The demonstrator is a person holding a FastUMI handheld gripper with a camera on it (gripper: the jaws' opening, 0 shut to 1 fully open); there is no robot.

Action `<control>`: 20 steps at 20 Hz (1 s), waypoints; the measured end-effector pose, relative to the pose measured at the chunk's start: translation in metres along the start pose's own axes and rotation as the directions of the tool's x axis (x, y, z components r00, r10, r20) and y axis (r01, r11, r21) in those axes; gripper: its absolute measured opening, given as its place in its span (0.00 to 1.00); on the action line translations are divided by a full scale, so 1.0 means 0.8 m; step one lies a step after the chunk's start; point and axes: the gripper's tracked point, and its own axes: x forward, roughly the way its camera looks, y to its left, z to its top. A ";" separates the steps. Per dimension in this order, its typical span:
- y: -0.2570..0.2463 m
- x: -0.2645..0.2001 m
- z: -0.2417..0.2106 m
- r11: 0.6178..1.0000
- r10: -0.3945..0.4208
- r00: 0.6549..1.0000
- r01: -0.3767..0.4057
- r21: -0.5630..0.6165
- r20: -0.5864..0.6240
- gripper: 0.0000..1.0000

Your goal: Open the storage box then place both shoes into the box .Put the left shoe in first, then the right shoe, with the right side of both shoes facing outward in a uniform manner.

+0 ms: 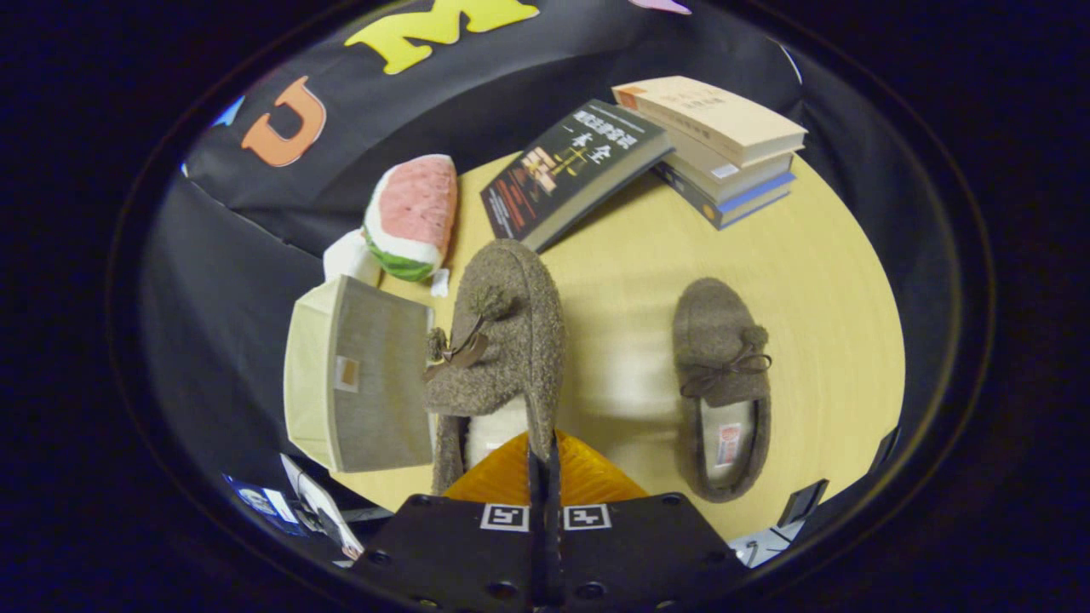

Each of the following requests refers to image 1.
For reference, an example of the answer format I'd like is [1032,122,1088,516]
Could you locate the watermelon slice plush toy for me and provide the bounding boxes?
[362,153,459,284]

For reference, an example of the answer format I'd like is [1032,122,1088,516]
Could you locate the white paper sheet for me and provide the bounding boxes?
[279,454,367,563]

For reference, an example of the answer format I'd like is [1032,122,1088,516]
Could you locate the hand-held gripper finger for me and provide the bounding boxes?
[545,430,752,613]
[349,430,548,613]

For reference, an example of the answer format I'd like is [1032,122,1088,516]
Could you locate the blue printed packet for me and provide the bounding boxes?
[221,473,295,537]

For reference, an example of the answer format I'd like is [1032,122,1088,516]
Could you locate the beige fabric storage box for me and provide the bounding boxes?
[283,274,435,474]

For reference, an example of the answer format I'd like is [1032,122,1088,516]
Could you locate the white plush toy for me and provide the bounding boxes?
[322,228,450,299]

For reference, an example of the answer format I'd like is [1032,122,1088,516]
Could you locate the beige cover book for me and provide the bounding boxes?
[611,75,808,169]

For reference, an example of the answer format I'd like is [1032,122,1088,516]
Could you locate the black paperback book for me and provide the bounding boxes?
[479,99,675,254]

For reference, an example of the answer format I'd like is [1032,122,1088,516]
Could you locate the brown fuzzy shoe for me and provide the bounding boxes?
[673,278,773,503]
[423,238,567,496]

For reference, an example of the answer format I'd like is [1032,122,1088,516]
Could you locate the blue cover book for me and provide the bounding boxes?
[651,162,798,231]

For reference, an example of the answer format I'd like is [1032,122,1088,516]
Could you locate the grey cover book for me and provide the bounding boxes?
[664,140,797,205]

